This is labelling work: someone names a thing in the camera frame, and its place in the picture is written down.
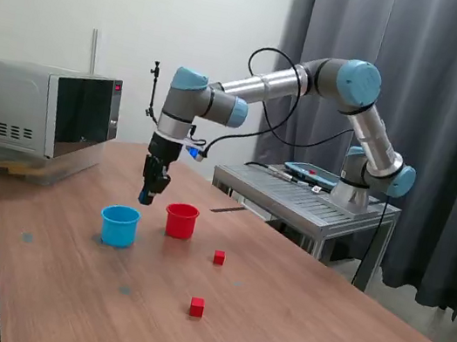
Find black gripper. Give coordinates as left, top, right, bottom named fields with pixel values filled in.
left=136, top=133, right=185, bottom=211

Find red plastic cup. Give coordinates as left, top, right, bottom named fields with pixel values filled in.
left=160, top=200, right=201, bottom=243

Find blue plastic cup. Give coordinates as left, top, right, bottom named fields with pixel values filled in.
left=94, top=201, right=143, bottom=252

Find dark tape strip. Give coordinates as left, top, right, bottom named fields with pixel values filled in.
left=209, top=202, right=245, bottom=219

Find grey metal robot stand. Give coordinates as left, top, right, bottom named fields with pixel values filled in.
left=197, top=157, right=406, bottom=297

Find wooden block stack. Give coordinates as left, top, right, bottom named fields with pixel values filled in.
left=0, top=156, right=43, bottom=183

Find blue teach pendant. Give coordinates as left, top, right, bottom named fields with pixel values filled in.
left=281, top=159, right=340, bottom=190

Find silver microwave oven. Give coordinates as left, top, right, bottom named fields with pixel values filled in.
left=0, top=57, right=127, bottom=171

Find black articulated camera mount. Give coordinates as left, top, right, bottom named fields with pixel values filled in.
left=140, top=59, right=171, bottom=128

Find white wall pipe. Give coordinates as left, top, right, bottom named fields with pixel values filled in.
left=85, top=28, right=103, bottom=77

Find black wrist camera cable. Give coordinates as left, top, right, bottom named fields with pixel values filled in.
left=186, top=36, right=366, bottom=186

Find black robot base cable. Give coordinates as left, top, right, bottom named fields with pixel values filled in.
left=349, top=188, right=392, bottom=290

